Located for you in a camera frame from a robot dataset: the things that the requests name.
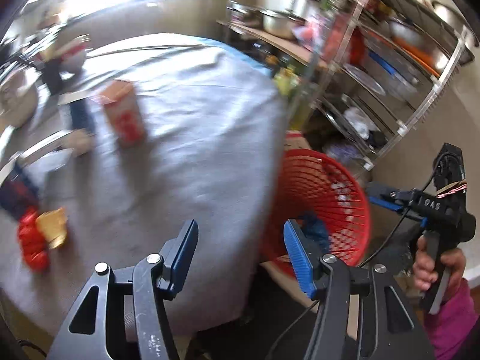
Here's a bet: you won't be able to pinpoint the cream stacked bowls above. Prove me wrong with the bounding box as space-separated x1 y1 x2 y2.
1 67 39 128

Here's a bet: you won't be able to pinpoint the cardboard box on floor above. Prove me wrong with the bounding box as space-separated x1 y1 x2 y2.
284 130 311 151

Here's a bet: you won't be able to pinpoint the person's right hand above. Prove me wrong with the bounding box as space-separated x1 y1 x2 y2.
412 235 468 302

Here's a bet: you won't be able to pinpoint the red snack wrapper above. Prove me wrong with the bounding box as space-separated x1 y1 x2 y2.
17 207 50 272

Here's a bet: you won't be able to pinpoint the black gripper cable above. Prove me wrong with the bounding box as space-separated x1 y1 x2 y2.
359 153 451 269

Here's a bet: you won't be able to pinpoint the red orange medicine box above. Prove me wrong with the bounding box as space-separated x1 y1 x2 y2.
93 80 146 146

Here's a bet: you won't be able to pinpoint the white red striped bowl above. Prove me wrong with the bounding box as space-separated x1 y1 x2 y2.
54 35 90 74

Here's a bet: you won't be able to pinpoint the yellow crumpled wrapper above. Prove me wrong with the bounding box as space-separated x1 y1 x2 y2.
36 207 68 250

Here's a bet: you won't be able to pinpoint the red plastic waste basket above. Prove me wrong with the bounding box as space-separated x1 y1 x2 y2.
260 149 371 277

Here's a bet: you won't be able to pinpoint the grey tablecloth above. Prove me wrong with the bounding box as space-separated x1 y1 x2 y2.
1 34 286 335

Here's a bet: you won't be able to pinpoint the steel cooking pot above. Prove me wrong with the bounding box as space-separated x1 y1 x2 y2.
260 9 304 40

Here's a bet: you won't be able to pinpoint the metal kitchen shelf rack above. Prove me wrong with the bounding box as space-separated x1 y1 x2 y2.
223 0 479 168

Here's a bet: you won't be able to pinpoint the blue white small carton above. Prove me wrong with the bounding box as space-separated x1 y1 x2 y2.
58 91 95 135

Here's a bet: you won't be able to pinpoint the white tissue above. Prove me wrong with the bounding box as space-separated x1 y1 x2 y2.
64 129 94 157

